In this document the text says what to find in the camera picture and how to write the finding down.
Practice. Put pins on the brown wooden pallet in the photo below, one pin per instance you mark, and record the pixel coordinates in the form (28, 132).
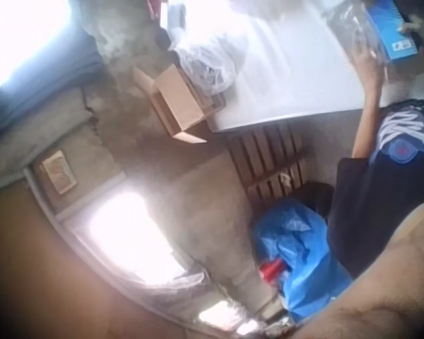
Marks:
(268, 159)

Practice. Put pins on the brown framed board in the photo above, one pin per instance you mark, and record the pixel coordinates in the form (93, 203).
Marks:
(58, 171)

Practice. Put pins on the clear plastic sheet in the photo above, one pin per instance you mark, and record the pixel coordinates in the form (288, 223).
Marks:
(176, 282)

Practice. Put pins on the open brown cardboard box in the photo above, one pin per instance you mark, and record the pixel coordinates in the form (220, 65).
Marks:
(178, 102)

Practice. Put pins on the clear plastic bag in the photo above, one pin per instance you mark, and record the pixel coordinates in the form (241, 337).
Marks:
(208, 60)
(346, 24)

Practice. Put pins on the person's left hand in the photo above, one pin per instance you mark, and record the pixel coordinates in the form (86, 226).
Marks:
(370, 69)

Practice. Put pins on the blue cloth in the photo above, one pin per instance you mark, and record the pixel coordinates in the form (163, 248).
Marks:
(56, 70)

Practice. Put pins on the black bag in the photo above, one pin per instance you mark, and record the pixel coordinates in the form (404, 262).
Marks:
(318, 197)

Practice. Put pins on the crumpled clear plastic bag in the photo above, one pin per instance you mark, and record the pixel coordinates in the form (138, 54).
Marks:
(208, 60)

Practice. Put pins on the red plastic object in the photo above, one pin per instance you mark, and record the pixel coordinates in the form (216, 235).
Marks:
(272, 272)

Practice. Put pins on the blue plastic bag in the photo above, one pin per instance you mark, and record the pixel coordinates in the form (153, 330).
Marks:
(304, 254)

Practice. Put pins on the person's left fingers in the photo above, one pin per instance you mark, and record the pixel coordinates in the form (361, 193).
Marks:
(361, 56)

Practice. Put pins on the blue cardboard box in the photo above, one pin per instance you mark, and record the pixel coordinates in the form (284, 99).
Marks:
(392, 39)

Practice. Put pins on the person's right hand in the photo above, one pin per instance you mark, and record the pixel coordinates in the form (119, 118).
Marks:
(411, 24)

